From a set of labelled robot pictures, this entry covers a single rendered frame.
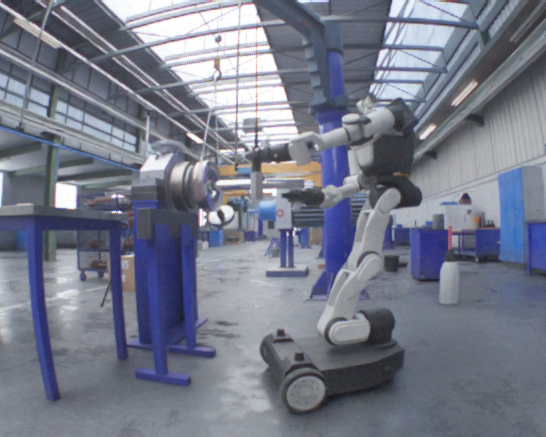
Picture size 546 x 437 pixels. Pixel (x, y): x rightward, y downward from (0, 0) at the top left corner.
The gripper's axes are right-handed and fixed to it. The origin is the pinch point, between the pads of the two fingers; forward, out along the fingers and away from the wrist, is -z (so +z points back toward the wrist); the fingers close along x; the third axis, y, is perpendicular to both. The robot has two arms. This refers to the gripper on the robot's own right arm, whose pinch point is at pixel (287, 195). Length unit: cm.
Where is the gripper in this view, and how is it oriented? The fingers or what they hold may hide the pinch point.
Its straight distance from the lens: 155.1
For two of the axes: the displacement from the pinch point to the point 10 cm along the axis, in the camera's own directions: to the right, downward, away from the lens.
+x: -4.3, 0.4, 9.0
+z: 9.0, 0.1, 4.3
